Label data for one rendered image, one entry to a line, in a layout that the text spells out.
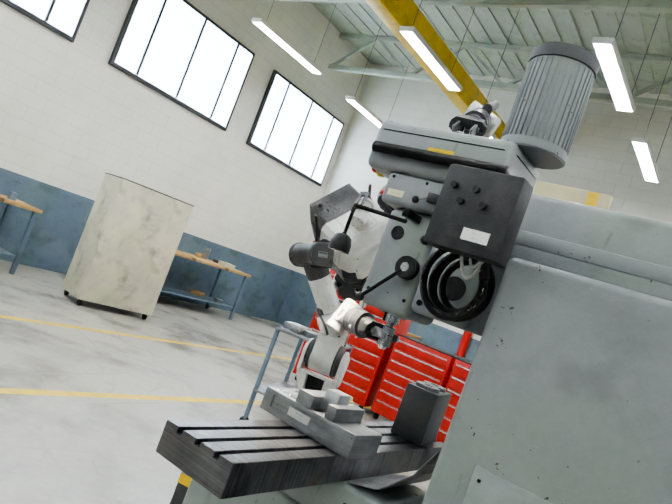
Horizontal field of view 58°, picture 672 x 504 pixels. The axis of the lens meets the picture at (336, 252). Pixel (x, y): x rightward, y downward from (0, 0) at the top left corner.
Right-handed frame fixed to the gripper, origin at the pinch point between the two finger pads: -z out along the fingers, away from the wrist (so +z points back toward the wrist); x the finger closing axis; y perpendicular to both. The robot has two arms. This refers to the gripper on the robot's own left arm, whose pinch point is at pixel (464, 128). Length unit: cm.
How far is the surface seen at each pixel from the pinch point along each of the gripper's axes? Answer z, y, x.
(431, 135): -18.6, -0.1, 4.8
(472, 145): -21.9, 0.9, -8.9
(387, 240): -32.7, -31.6, 7.6
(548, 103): -13.4, 15.6, -25.3
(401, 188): -26.0, -16.5, 8.6
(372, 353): 367, -362, 141
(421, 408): -24, -94, -13
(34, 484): -68, -187, 141
